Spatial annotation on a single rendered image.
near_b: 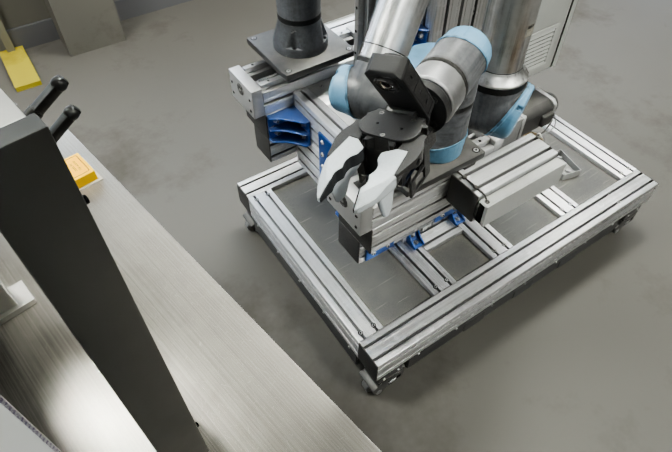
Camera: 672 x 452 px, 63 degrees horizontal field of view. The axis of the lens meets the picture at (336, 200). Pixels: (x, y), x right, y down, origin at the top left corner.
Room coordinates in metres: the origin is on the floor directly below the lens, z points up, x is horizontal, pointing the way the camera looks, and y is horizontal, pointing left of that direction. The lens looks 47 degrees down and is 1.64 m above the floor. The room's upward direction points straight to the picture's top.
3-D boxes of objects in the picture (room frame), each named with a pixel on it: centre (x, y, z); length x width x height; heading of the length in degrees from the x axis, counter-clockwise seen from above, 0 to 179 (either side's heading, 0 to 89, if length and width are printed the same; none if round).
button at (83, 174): (0.74, 0.50, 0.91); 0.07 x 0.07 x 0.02; 44
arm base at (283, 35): (1.34, 0.10, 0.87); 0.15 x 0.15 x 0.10
